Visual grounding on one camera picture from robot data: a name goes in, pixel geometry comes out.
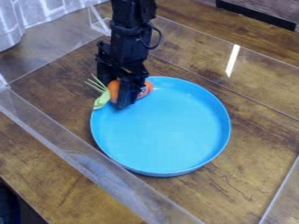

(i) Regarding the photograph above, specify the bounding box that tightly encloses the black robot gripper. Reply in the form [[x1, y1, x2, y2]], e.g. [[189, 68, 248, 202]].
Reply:
[[96, 0, 157, 109]]

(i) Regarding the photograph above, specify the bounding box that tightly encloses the orange toy carrot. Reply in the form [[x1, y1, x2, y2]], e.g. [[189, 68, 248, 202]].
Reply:
[[85, 74, 154, 109]]

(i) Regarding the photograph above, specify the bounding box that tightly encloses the blue round tray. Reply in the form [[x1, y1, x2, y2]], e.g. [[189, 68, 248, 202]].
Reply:
[[89, 76, 231, 177]]

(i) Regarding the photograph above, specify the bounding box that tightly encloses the clear acrylic barrier panel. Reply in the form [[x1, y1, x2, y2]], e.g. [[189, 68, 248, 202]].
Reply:
[[0, 74, 204, 224]]

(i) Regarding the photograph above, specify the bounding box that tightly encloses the white patterned curtain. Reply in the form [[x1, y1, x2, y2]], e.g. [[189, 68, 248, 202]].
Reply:
[[0, 0, 108, 52]]

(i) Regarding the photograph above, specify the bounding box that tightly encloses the black cable loop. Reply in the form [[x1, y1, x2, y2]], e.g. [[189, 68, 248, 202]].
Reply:
[[138, 22, 164, 51]]

